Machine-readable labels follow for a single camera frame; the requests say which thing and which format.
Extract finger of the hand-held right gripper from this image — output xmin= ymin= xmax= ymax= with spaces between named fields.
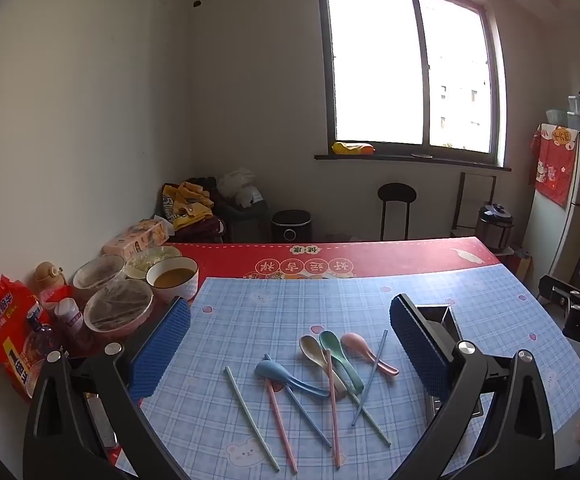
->
xmin=538 ymin=274 xmax=580 ymax=318

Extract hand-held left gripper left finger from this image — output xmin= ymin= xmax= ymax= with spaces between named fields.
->
xmin=22 ymin=296 xmax=193 ymax=480

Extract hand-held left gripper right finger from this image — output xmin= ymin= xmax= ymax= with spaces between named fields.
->
xmin=389 ymin=294 xmax=556 ymax=480

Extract metal utensil tray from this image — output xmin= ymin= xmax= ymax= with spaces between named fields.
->
xmin=414 ymin=303 xmax=486 ymax=420

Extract blue chopstick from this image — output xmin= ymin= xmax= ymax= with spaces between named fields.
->
xmin=351 ymin=330 xmax=389 ymax=427
xmin=284 ymin=384 xmax=333 ymax=448

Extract pink spoon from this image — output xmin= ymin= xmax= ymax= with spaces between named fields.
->
xmin=341 ymin=332 xmax=401 ymax=377

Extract green spoon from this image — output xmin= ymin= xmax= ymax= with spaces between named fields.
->
xmin=318 ymin=330 xmax=365 ymax=393

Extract pink chopstick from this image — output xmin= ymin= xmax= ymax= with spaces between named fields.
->
xmin=324 ymin=349 xmax=343 ymax=469
xmin=264 ymin=379 xmax=299 ymax=474

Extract beige spoon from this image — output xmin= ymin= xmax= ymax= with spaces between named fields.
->
xmin=299 ymin=335 xmax=347 ymax=401

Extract blue spoon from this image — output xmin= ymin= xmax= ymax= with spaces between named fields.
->
xmin=255 ymin=355 xmax=331 ymax=400

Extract cardboard box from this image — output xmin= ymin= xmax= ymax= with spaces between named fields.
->
xmin=512 ymin=247 xmax=534 ymax=281

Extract pink wrapped bowl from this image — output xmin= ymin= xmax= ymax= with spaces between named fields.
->
xmin=84 ymin=279 xmax=155 ymax=333

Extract white bowl with soup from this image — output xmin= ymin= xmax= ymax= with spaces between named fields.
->
xmin=146 ymin=256 xmax=199 ymax=303

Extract bowl of chopped cabbage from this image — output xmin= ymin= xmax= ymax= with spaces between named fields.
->
xmin=124 ymin=245 xmax=183 ymax=281

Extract silver pressure cooker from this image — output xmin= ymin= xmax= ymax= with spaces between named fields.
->
xmin=476 ymin=203 xmax=515 ymax=253

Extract white seasoning bottle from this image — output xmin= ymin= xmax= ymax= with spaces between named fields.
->
xmin=54 ymin=297 xmax=85 ymax=336

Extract clear wrapped glass bowl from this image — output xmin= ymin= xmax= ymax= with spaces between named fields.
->
xmin=72 ymin=254 xmax=126 ymax=293

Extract red printed tablecloth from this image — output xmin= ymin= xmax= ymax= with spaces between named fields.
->
xmin=60 ymin=236 xmax=502 ymax=480

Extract blue plaid table mat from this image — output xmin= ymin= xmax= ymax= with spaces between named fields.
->
xmin=114 ymin=276 xmax=580 ymax=480

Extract tissue pack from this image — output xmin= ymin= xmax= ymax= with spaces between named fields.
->
xmin=102 ymin=219 xmax=175 ymax=261

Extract red printed cloth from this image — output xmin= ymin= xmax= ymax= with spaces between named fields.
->
xmin=529 ymin=124 xmax=580 ymax=208

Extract dark red cloth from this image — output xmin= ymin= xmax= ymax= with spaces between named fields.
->
xmin=172 ymin=215 xmax=223 ymax=243

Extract small beige bottle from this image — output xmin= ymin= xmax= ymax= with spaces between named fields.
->
xmin=34 ymin=261 xmax=68 ymax=301

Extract yellow clothing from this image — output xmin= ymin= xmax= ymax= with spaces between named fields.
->
xmin=162 ymin=181 xmax=215 ymax=231

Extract grey chair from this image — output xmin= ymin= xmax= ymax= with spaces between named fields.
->
xmin=217 ymin=200 xmax=269 ymax=243

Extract black round stool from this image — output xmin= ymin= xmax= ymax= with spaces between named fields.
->
xmin=377 ymin=182 xmax=417 ymax=242

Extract red noodle packet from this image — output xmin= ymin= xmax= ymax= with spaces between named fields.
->
xmin=0 ymin=274 xmax=53 ymax=403

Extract clear plastic containers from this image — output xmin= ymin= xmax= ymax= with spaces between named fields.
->
xmin=545 ymin=92 xmax=580 ymax=133

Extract white plastic bag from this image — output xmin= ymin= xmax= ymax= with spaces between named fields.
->
xmin=218 ymin=167 xmax=263 ymax=211

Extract yellow packet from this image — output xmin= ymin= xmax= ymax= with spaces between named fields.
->
xmin=332 ymin=141 xmax=375 ymax=156

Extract dark framed window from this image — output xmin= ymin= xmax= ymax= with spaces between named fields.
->
xmin=314 ymin=0 xmax=513 ymax=172

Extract dark folding frame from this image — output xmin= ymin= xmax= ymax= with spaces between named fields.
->
xmin=452 ymin=172 xmax=497 ymax=238

